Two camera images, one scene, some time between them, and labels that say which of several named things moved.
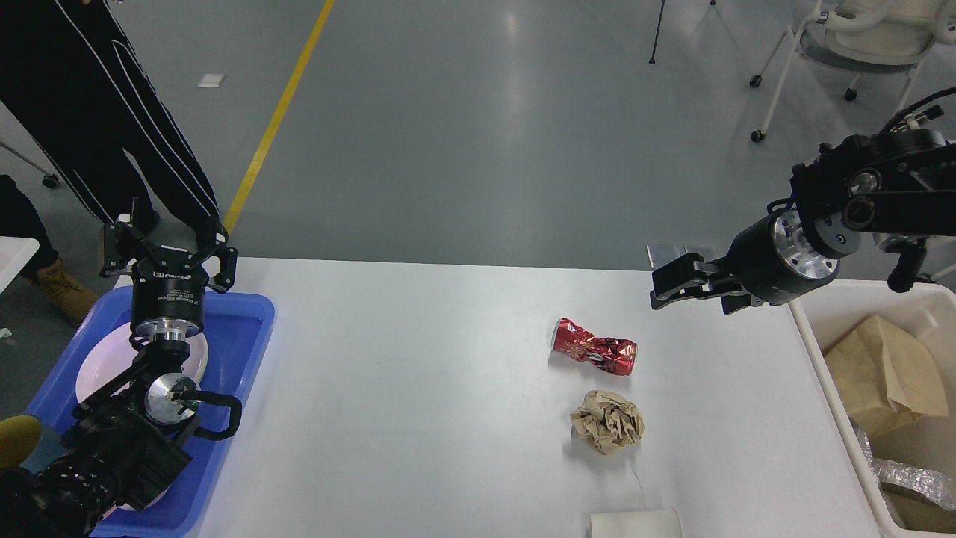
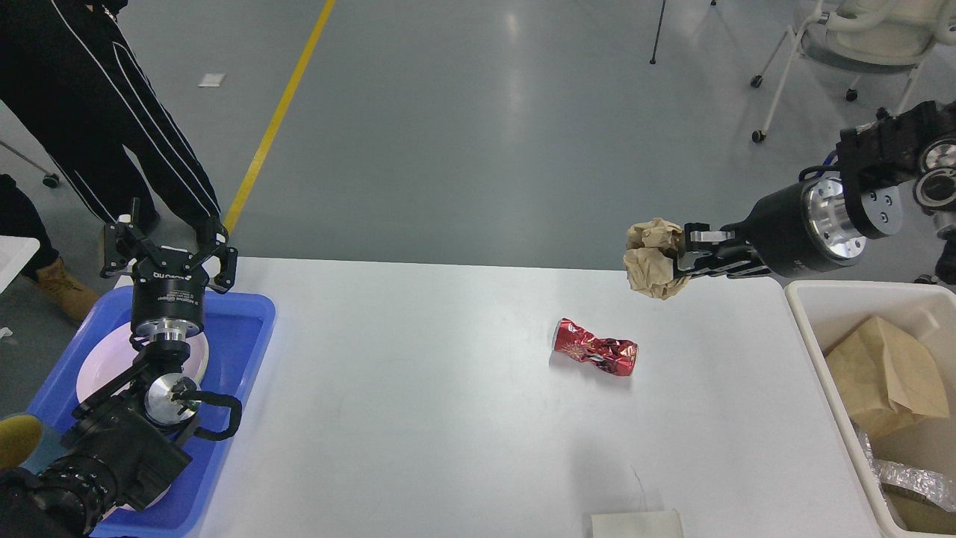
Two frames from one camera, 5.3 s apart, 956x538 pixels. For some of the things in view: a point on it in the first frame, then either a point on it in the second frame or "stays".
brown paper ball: [607, 422] -> [648, 259]
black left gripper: [168, 289] stays
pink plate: [115, 349] stays
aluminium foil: [939, 490] stays
